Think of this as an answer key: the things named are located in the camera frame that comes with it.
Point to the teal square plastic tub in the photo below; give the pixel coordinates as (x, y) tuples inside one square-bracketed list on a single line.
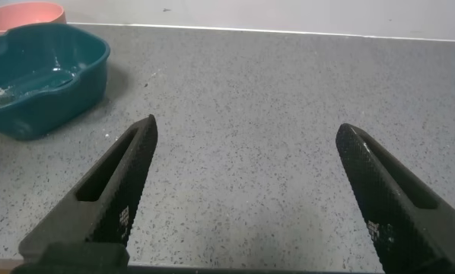
[(60, 95)]

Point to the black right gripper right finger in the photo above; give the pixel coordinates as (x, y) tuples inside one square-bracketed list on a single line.
[(398, 213)]

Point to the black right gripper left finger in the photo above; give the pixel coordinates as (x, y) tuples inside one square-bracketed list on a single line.
[(109, 198)]

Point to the pink round bowl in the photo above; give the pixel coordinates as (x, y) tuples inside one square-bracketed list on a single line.
[(22, 16)]

